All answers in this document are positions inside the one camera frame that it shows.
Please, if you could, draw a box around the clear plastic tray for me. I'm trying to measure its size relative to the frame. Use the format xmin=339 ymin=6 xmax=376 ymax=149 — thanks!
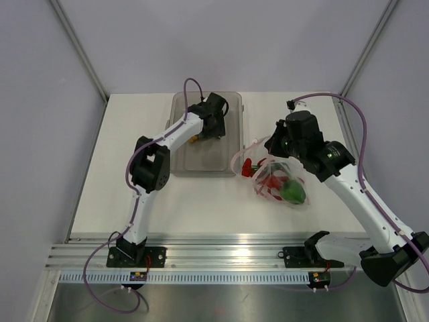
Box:
xmin=170 ymin=91 xmax=243 ymax=177

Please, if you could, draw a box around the clear zip top bag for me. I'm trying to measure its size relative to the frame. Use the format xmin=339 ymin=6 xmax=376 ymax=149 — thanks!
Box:
xmin=230 ymin=136 xmax=310 ymax=211

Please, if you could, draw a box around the green toy bell pepper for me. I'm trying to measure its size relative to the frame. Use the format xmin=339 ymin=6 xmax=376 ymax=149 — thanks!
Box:
xmin=280 ymin=180 xmax=306 ymax=205

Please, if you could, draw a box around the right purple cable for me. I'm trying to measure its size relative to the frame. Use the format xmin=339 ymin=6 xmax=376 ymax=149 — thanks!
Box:
xmin=278 ymin=93 xmax=429 ymax=294

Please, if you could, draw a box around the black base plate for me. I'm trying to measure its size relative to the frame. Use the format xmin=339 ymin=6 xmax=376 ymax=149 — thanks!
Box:
xmin=277 ymin=246 xmax=345 ymax=269
xmin=106 ymin=246 xmax=167 ymax=268

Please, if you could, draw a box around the left aluminium frame post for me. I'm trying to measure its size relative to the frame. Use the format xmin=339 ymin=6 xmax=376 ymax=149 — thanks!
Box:
xmin=47 ymin=0 xmax=109 ymax=106

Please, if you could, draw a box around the aluminium mounting rail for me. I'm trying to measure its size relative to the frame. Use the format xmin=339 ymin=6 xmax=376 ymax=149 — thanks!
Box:
xmin=45 ymin=233 xmax=310 ymax=271

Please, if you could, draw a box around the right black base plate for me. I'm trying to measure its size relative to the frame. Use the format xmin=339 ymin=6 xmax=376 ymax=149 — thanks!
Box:
xmin=277 ymin=246 xmax=345 ymax=269

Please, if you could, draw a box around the aluminium frame post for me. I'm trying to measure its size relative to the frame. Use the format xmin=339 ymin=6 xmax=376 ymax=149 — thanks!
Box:
xmin=47 ymin=0 xmax=109 ymax=106
xmin=339 ymin=0 xmax=402 ymax=97

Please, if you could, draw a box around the white slotted cable duct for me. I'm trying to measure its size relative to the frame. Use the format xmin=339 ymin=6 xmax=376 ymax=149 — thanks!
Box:
xmin=58 ymin=272 xmax=311 ymax=284

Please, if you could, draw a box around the red toy lobster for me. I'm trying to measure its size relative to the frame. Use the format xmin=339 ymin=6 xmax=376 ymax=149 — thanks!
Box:
xmin=241 ymin=158 xmax=292 ymax=202

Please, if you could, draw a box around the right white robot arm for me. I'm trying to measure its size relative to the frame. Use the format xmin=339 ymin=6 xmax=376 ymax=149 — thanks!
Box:
xmin=264 ymin=111 xmax=428 ymax=287

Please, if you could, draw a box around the yellow toy grape bunch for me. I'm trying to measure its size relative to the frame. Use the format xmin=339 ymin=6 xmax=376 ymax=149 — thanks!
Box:
xmin=188 ymin=133 xmax=214 ymax=144

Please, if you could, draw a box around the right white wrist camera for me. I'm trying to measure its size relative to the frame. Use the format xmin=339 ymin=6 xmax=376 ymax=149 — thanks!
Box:
xmin=286 ymin=99 xmax=308 ymax=113

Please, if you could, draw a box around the green toy scallion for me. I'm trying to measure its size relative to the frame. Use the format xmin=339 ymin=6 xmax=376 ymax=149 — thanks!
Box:
xmin=253 ymin=162 xmax=292 ymax=179

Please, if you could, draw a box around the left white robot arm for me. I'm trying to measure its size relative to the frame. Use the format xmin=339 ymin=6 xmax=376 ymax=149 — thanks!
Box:
xmin=107 ymin=93 xmax=229 ymax=268

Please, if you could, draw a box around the right aluminium frame post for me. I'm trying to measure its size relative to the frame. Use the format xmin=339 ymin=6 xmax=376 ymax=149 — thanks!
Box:
xmin=339 ymin=0 xmax=402 ymax=97

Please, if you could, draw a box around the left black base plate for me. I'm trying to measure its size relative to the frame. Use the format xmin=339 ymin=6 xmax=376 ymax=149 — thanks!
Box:
xmin=106 ymin=246 xmax=167 ymax=268

